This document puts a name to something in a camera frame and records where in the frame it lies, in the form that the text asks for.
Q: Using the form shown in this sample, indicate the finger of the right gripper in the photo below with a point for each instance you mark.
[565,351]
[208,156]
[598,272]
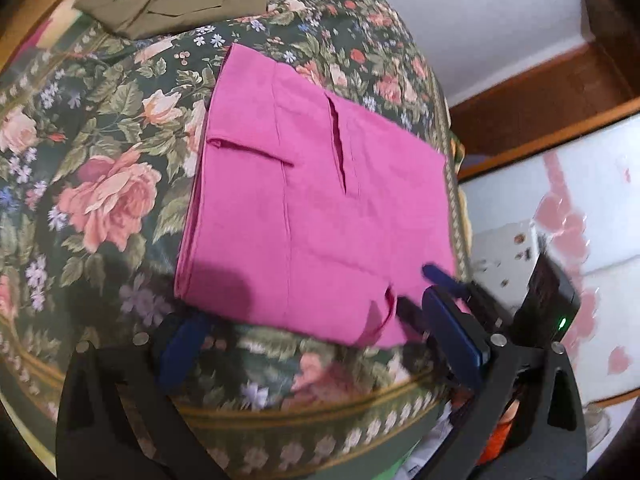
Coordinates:
[435,275]

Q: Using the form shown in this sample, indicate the magenta pink pants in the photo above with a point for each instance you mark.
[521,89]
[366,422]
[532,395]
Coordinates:
[309,213]

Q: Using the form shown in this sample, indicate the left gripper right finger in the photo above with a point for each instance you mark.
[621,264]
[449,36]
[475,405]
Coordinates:
[524,420]

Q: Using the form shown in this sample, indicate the floral dark green bedspread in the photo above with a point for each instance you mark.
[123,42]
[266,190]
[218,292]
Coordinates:
[99,137]

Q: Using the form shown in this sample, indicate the wooden wardrobe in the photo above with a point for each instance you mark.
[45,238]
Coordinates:
[559,100]

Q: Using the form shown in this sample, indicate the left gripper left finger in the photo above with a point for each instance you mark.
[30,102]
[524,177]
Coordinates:
[94,438]

